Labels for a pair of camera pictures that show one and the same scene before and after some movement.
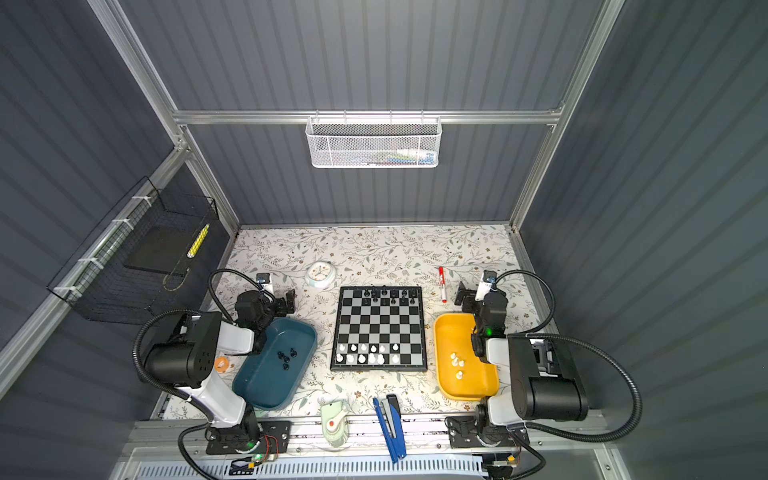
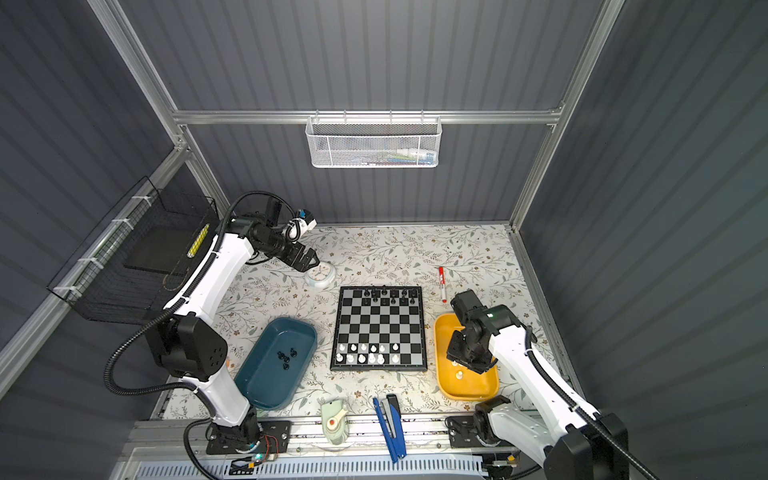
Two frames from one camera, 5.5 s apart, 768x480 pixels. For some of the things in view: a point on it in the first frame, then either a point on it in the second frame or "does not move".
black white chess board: [379, 328] does not move
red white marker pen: [442, 279] does not move
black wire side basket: [135, 259] does not move
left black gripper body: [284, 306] to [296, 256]
